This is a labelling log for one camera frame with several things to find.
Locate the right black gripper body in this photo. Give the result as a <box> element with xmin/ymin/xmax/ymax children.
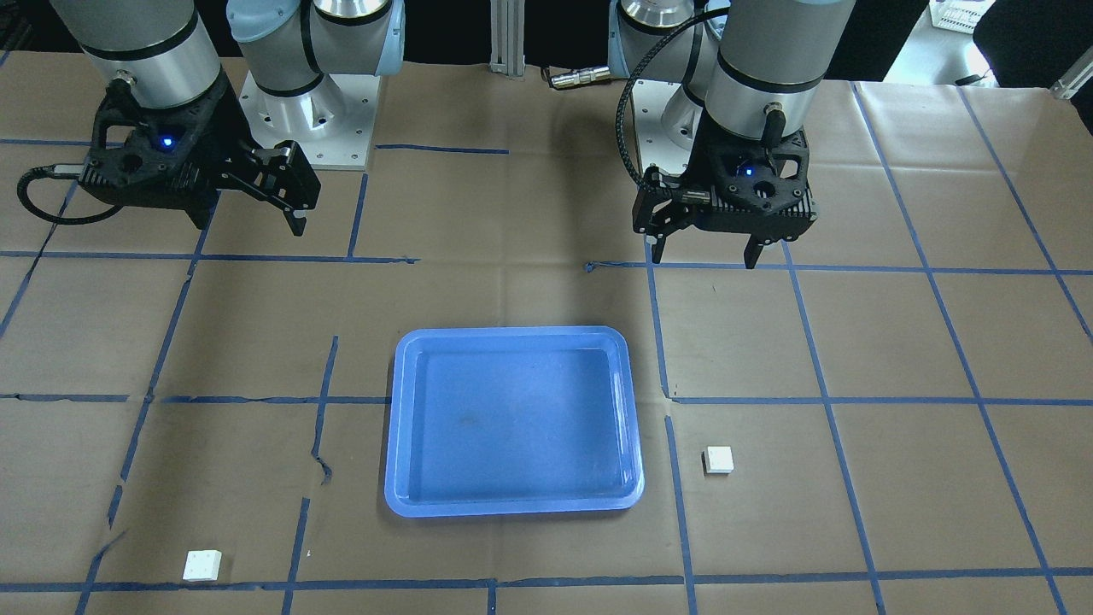
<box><xmin>79</xmin><ymin>70</ymin><xmax>257</xmax><ymax>230</ymax></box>

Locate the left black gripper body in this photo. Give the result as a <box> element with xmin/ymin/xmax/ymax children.
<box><xmin>633</xmin><ymin>128</ymin><xmax>816</xmax><ymax>240</ymax></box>

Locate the white block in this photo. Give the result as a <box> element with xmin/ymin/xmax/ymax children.
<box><xmin>181</xmin><ymin>549</ymin><xmax>223</xmax><ymax>583</ymax></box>
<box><xmin>702</xmin><ymin>445</ymin><xmax>734</xmax><ymax>475</ymax></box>

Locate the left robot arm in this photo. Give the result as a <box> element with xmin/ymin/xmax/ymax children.
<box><xmin>609</xmin><ymin>1</ymin><xmax>854</xmax><ymax>269</ymax></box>

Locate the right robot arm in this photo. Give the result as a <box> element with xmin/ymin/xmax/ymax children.
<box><xmin>17</xmin><ymin>1</ymin><xmax>406</xmax><ymax>237</ymax></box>

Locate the blue plastic tray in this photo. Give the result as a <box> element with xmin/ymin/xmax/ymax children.
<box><xmin>383</xmin><ymin>326</ymin><xmax>646</xmax><ymax>518</ymax></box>

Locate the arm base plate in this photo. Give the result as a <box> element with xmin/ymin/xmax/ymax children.
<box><xmin>628</xmin><ymin>79</ymin><xmax>779</xmax><ymax>181</ymax></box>
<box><xmin>239</xmin><ymin>73</ymin><xmax>383</xmax><ymax>172</ymax></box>

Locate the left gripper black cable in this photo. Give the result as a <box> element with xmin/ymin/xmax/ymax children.
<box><xmin>618</xmin><ymin>7</ymin><xmax>732</xmax><ymax>190</ymax></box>

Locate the metal cable connector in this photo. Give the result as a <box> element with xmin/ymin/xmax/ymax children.
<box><xmin>544</xmin><ymin>66</ymin><xmax>615</xmax><ymax>91</ymax></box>

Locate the aluminium frame post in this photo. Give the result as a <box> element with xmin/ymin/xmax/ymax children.
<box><xmin>487</xmin><ymin>0</ymin><xmax>526</xmax><ymax>80</ymax></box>

